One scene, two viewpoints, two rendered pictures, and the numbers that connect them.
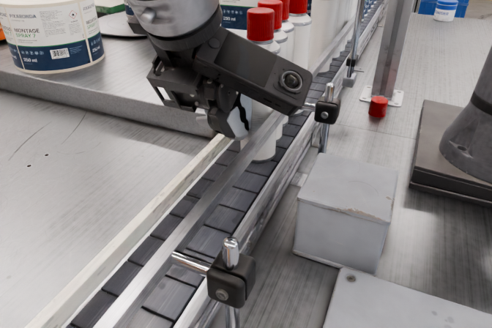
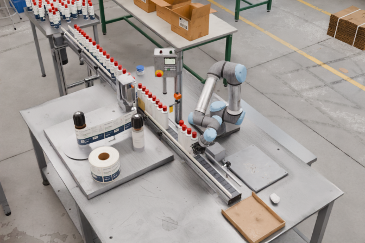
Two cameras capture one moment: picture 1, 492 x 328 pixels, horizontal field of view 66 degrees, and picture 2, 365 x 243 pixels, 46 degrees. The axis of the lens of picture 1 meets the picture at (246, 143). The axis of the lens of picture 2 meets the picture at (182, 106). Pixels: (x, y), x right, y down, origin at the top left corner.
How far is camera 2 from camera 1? 2.76 m
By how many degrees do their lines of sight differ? 48
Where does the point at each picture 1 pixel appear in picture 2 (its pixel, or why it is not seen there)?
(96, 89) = (140, 169)
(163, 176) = (181, 171)
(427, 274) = (227, 153)
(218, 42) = not seen: hidden behind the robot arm
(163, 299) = (218, 176)
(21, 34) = (114, 170)
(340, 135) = not seen: hidden behind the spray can
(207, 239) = (211, 168)
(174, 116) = (164, 160)
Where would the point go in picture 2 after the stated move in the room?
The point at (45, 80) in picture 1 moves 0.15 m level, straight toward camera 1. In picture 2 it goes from (123, 178) to (145, 178)
